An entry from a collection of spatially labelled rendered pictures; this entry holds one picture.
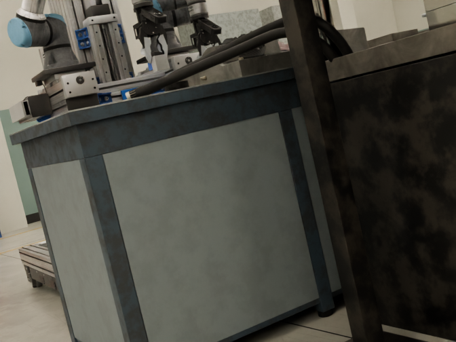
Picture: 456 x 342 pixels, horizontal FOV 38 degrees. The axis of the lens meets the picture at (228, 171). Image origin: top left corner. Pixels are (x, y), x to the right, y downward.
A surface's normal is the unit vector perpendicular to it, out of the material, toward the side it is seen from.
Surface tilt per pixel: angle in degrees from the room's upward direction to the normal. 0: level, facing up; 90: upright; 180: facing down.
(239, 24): 90
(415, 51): 90
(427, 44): 90
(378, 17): 90
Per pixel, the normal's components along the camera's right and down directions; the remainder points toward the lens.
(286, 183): 0.50, -0.04
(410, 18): -0.82, 0.23
